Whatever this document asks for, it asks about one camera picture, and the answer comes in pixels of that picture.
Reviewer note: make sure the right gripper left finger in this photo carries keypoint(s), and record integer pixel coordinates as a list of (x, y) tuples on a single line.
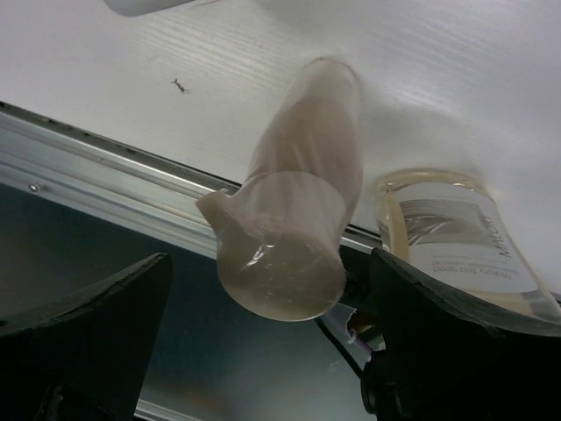
[(84, 356)]

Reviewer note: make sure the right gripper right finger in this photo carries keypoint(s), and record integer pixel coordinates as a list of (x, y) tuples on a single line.
[(449, 355)]

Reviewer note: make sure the yellow clear liquid bottle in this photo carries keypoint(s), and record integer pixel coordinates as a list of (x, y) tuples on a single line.
[(445, 224)]

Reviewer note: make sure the beige flip-cap bottle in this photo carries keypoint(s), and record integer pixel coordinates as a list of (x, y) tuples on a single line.
[(278, 236)]

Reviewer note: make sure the white bottle black cap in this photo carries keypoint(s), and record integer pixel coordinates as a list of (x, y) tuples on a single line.
[(134, 8)]

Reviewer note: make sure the aluminium front rail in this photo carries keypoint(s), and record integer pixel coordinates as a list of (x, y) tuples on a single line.
[(77, 208)]

